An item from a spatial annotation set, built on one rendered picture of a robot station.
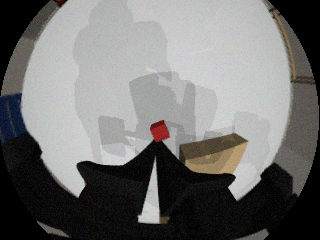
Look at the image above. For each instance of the small red block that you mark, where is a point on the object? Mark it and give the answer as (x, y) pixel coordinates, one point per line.
(159, 131)

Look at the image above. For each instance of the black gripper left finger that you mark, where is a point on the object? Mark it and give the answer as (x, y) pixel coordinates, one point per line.
(130, 179)

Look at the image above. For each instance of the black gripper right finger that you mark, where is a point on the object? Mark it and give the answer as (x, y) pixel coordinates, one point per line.
(175, 181)

